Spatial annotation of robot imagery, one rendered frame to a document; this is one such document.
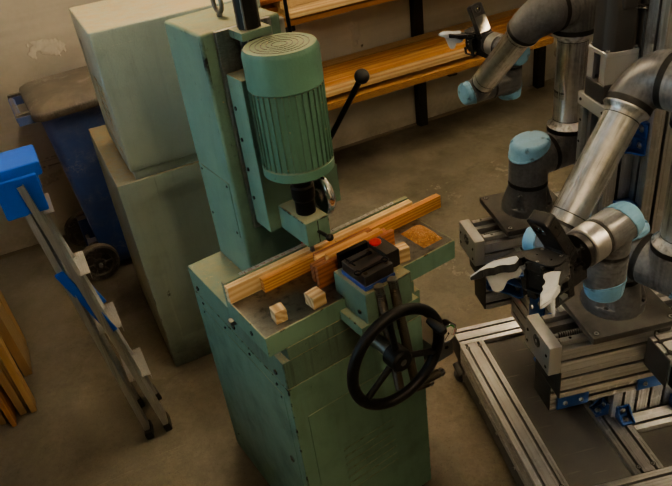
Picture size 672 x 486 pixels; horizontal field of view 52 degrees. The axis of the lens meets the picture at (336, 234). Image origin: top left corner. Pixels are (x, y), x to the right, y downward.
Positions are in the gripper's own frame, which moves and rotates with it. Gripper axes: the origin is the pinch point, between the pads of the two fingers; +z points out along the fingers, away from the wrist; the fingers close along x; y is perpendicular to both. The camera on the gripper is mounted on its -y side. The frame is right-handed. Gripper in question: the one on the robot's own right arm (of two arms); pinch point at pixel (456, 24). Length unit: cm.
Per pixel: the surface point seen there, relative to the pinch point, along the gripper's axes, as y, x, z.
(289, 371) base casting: 33, -108, -78
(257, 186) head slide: -2, -94, -48
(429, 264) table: 29, -62, -71
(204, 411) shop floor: 106, -135, 0
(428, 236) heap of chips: 25, -58, -65
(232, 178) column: -4, -99, -42
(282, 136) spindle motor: -20, -88, -65
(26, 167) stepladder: -11, -147, 2
